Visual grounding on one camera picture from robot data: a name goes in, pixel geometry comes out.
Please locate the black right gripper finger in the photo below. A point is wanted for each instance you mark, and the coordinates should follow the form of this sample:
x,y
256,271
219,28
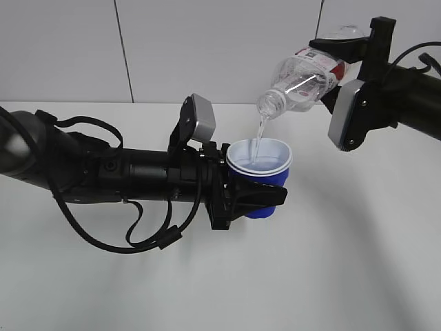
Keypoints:
x,y
330,98
349,50

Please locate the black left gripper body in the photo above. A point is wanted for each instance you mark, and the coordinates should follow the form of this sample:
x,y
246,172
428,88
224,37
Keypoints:
x,y
218,191

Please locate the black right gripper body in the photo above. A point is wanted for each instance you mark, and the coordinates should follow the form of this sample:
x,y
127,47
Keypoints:
x,y
376,59

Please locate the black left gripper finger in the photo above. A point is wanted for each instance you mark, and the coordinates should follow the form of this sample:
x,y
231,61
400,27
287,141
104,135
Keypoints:
x,y
219,157
257,200

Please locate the clear Wahaha water bottle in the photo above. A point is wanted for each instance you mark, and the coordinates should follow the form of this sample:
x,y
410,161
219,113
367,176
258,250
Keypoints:
x,y
300,81

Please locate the blue paper cup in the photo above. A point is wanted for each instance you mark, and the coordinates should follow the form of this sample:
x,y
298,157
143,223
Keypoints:
x,y
265,161

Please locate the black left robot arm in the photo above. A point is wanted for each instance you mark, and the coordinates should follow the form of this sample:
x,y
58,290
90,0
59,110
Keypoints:
x,y
42,150

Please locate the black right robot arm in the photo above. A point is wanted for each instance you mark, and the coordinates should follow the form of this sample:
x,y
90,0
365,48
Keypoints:
x,y
412,94

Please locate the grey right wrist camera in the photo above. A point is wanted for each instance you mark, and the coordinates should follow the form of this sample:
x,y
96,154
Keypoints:
x,y
359,108

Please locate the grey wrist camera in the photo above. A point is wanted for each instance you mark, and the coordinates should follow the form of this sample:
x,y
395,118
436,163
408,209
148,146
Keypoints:
x,y
196,122
359,108

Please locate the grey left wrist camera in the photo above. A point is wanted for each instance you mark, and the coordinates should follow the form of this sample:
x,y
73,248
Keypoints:
x,y
196,122

